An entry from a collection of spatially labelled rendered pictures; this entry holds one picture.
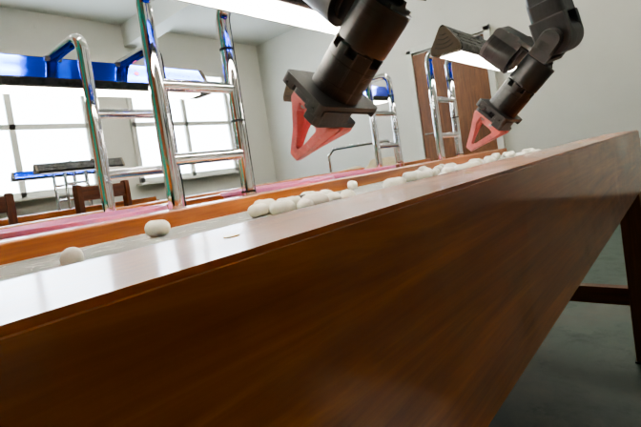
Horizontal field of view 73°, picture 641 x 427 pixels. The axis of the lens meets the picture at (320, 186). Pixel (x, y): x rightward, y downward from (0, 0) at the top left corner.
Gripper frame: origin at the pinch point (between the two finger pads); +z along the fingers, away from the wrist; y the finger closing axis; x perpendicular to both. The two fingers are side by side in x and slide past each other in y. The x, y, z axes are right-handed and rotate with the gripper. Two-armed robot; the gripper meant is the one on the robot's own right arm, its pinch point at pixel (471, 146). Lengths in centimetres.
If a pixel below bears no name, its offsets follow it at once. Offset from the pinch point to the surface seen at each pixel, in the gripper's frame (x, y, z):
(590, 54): -78, -426, -26
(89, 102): -48, 51, 26
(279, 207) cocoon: -1, 50, 7
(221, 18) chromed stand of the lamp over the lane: -40, 36, 1
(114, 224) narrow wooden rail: -12, 63, 19
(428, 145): -154, -424, 152
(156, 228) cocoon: -6, 62, 14
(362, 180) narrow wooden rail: -11.4, 8.7, 18.7
